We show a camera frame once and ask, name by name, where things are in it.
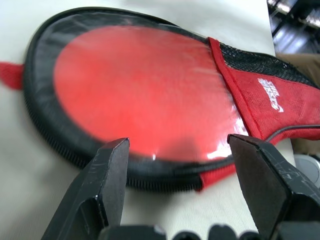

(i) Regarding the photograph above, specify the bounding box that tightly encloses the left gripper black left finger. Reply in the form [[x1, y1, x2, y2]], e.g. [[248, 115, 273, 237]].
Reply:
[[41, 137, 131, 240]]

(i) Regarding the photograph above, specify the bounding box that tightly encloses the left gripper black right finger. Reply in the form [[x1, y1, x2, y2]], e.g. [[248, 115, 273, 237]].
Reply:
[[227, 133, 320, 240]]

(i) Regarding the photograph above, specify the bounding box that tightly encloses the grey rounded shape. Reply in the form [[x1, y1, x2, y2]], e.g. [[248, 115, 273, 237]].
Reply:
[[293, 153, 320, 192]]

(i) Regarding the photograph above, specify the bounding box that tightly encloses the dark metal shelf frame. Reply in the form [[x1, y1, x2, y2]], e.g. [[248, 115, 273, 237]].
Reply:
[[266, 0, 320, 55]]

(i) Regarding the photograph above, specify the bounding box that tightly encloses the red item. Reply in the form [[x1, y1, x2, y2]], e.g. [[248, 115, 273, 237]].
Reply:
[[52, 26, 251, 161]]

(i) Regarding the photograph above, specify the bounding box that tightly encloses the black mesh zipper pouch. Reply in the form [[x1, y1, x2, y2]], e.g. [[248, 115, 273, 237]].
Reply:
[[0, 6, 320, 193]]

